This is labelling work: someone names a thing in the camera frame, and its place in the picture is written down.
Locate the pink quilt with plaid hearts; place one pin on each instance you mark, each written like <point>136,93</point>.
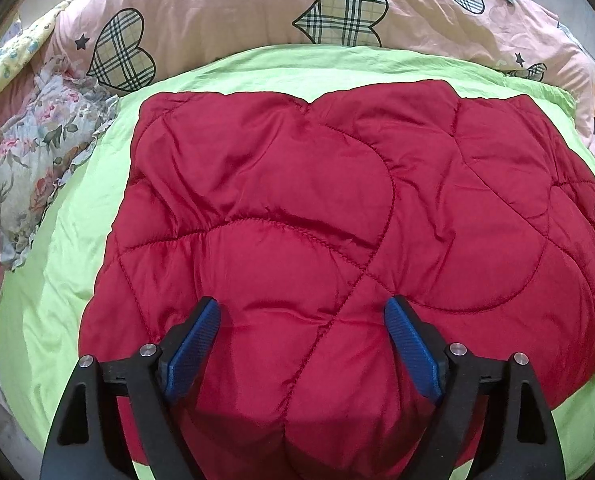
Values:
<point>128,44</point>

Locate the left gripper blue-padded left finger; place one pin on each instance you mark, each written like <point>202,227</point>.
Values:
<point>86,439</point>

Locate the red quilted puffer jacket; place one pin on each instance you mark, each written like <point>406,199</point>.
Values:
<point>302,219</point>

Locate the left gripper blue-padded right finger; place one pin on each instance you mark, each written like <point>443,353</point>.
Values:
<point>501,398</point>

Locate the lime green bed sheet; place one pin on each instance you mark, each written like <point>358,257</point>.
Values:
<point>41,303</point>

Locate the yellow floral blanket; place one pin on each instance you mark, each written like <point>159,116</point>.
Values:
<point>19,50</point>

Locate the floral ruffled pillow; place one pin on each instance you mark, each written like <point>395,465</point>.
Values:
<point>41,147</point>

